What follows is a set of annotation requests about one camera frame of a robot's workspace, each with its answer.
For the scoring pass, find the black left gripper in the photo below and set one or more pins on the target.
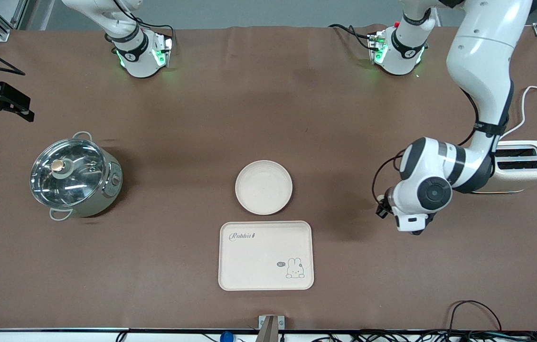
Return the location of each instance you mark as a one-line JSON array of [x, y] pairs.
[[386, 196]]

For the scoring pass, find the cream round plate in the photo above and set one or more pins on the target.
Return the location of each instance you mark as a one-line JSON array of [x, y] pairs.
[[263, 187]]

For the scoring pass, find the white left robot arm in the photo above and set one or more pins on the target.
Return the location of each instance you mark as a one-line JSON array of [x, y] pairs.
[[482, 57]]

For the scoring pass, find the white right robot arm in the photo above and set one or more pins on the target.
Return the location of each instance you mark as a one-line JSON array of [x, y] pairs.
[[137, 57]]

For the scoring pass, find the glass pot lid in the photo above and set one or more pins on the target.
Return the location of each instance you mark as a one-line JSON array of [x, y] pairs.
[[66, 172]]

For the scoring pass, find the steel electric cooking pot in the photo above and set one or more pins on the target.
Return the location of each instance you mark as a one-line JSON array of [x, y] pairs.
[[107, 187]]

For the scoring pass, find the cream rabbit print tray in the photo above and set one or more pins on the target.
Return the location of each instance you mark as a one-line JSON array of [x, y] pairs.
[[259, 261]]

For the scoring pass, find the brown table cover sheet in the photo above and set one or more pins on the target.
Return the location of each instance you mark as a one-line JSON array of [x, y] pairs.
[[268, 118]]

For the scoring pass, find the cream two-slot toaster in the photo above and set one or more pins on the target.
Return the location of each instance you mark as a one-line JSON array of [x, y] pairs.
[[529, 175]]

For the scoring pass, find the blue round cap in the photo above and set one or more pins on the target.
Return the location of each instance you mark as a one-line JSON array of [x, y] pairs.
[[226, 337]]

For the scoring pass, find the grey metal camera bracket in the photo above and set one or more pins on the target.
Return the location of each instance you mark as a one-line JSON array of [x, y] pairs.
[[268, 327]]

